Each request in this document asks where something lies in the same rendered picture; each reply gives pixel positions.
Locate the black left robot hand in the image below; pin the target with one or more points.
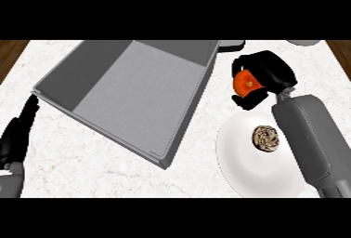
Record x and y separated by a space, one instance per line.
18 130

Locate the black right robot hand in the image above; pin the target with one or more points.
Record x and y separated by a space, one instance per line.
275 72

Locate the orange squash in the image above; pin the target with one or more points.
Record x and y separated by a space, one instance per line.
245 83

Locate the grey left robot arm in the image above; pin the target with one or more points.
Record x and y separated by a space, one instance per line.
9 181

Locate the white plate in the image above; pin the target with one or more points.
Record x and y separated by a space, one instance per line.
259 155

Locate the large grey open box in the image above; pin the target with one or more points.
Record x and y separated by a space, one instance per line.
132 96

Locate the grey round object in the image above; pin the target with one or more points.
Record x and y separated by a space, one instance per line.
304 42

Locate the small grey block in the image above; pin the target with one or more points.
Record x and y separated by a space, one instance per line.
231 46

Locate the brown round cookie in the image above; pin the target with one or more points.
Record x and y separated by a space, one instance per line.
266 138

